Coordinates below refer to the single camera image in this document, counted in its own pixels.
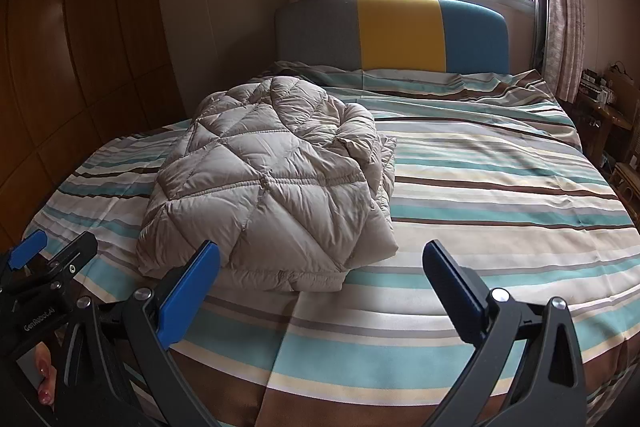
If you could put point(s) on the person's left hand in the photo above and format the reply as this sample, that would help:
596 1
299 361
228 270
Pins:
46 372

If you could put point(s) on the grey yellow blue headboard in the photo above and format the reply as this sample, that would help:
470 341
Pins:
400 32

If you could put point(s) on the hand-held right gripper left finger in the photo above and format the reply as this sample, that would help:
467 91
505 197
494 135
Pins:
190 292

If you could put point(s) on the cluttered wooden shelf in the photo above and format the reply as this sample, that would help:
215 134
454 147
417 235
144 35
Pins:
610 117

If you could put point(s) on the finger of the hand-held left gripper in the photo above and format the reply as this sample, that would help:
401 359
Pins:
27 252
72 254

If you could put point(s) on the wooden wardrobe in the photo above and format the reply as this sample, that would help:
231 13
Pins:
75 32

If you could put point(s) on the beige quilted puffer jacket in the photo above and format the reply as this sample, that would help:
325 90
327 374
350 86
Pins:
260 187

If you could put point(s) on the striped bedspread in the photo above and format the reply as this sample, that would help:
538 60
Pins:
475 187

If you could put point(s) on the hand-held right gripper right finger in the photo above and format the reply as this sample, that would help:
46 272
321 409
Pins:
452 277

